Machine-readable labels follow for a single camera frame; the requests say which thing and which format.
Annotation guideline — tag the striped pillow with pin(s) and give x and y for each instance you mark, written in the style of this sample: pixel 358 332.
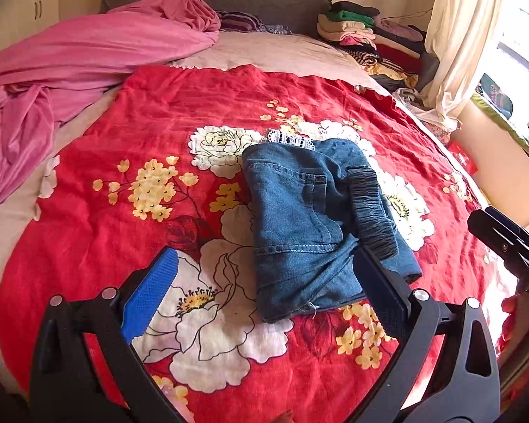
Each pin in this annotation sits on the striped pillow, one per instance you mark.
pixel 242 22

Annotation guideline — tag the red packet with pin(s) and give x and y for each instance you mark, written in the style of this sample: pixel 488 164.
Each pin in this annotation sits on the red packet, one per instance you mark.
pixel 463 156

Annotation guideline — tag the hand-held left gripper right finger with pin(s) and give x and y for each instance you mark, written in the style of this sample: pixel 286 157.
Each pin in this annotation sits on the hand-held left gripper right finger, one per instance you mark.
pixel 381 282

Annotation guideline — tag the pink bed sheet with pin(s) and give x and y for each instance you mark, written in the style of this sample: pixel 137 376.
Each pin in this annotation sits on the pink bed sheet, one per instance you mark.
pixel 61 79

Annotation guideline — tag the cream wardrobe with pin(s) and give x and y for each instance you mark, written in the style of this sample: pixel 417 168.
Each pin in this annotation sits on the cream wardrobe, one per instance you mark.
pixel 13 13

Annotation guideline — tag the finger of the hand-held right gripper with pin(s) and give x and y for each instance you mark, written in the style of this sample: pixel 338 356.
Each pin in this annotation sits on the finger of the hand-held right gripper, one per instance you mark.
pixel 502 235

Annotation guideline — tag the cream curtain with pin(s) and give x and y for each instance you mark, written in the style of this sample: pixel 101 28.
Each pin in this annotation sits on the cream curtain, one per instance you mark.
pixel 458 39

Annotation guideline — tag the dark printed board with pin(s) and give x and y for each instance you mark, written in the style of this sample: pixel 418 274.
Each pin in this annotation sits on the dark printed board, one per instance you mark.
pixel 496 94

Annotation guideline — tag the green windowsill cloth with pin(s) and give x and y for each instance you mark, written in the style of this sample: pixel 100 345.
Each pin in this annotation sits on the green windowsill cloth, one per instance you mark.
pixel 507 116

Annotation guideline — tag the beige bed sheet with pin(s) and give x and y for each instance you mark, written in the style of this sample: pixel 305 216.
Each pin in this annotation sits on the beige bed sheet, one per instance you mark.
pixel 273 53

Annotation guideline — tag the red floral blanket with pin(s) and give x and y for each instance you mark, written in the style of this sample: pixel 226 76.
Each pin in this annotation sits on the red floral blanket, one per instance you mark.
pixel 158 211

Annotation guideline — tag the window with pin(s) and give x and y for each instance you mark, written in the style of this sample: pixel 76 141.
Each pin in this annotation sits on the window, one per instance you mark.
pixel 522 70

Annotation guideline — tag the person's right hand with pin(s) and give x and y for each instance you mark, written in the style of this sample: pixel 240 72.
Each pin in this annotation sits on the person's right hand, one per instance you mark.
pixel 511 313

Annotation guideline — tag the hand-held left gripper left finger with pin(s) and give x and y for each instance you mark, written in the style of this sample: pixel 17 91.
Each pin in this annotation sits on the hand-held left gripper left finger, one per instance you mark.
pixel 152 291

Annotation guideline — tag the stack of folded clothes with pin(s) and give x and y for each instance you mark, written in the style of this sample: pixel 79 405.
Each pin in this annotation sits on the stack of folded clothes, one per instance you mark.
pixel 370 42

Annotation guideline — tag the blue denim pants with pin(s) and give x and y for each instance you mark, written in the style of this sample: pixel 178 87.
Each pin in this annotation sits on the blue denim pants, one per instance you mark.
pixel 317 229

